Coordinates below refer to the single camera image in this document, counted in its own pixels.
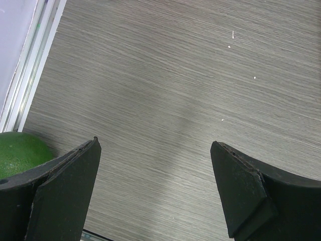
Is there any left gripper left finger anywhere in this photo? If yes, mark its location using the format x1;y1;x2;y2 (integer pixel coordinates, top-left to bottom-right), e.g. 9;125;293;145
1;137;101;241

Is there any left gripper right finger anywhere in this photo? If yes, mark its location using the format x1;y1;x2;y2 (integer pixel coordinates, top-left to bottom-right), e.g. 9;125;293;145
210;141;320;240

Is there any green ball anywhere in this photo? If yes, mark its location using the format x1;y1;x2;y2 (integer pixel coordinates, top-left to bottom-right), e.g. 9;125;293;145
1;132;53;179

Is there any aluminium frame rail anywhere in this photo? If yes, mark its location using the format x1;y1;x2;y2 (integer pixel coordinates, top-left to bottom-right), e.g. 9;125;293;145
1;1;66;132

